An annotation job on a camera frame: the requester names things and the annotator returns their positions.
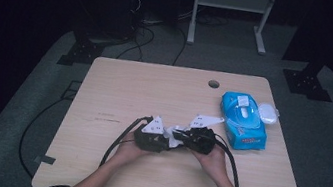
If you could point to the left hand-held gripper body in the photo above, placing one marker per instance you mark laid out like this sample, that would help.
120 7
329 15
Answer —
150 141

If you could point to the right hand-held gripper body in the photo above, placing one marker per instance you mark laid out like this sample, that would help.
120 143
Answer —
200 141

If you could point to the white wet wipe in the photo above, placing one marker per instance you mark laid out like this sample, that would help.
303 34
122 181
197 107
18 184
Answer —
170 136

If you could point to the blue wet wipes pack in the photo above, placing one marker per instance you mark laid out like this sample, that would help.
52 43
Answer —
243 129

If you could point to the person's left hand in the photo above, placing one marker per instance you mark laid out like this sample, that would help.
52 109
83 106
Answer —
128 153

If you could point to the person's right hand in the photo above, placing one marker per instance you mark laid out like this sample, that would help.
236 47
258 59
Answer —
212 165

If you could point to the white round plastic lid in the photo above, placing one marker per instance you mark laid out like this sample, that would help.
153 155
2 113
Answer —
268 113

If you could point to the grey tape strip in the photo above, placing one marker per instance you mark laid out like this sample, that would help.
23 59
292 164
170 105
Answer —
45 159

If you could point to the black stand base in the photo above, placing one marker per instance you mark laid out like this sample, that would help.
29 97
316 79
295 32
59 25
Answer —
307 85
81 54

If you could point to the white metal stand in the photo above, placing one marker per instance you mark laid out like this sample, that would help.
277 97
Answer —
233 1

